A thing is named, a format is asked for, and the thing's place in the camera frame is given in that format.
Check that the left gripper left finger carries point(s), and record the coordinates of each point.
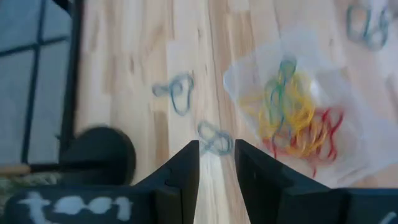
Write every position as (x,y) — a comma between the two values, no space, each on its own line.
(180,186)

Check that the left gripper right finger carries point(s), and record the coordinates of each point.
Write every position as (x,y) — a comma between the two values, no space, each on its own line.
(280,193)

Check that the red rubber band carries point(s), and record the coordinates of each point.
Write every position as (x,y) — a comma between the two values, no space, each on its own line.
(334,124)
(280,149)

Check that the yellow rubber band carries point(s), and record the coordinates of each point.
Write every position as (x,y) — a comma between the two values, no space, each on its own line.
(308,143)
(303,105)
(258,121)

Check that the large dark teal rubber band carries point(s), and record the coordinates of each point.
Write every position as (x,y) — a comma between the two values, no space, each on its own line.
(281,105)

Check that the green rubber band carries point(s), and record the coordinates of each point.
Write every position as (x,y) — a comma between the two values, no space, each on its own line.
(269,93)

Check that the white globe table lamp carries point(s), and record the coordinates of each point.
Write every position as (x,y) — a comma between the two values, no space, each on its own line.
(96,155)

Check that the clear plastic bag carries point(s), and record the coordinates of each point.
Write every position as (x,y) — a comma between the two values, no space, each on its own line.
(342,77)

